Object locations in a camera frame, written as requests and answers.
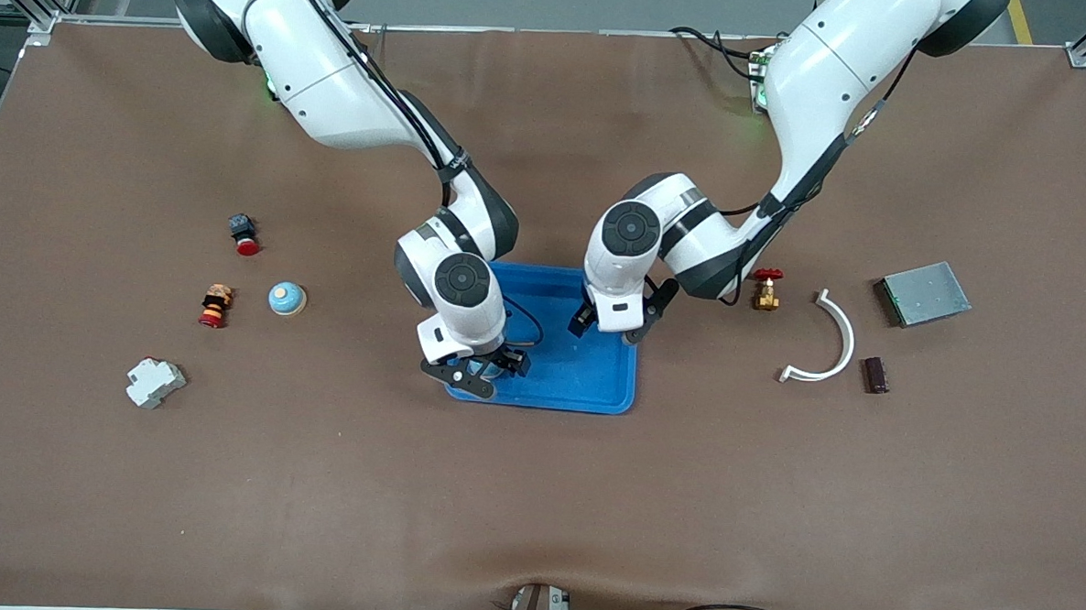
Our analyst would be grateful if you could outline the blue plastic tray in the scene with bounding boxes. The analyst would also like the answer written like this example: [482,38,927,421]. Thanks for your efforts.
[444,260,644,417]

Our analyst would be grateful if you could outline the red pushbutton with orange base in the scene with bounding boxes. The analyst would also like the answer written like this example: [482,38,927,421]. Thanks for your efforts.
[198,283,235,331]

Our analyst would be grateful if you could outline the red pushbutton with black base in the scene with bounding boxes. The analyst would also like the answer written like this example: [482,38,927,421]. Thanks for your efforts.
[226,212,264,258]

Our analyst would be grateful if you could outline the grey metal box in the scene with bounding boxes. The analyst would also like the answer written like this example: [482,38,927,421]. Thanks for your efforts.
[872,258,974,332]

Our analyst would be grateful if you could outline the white circuit breaker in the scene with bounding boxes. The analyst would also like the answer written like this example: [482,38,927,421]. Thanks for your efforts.
[125,356,189,412]

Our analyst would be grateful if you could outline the brass valve with red handle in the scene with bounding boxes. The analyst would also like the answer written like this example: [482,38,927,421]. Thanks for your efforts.
[750,267,785,312]

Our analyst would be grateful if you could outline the white curved plastic bracket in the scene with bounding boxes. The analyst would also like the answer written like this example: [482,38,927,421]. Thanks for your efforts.
[778,287,859,387]

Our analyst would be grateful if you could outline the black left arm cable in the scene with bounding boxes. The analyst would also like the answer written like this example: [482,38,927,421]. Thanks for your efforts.
[712,38,918,314]

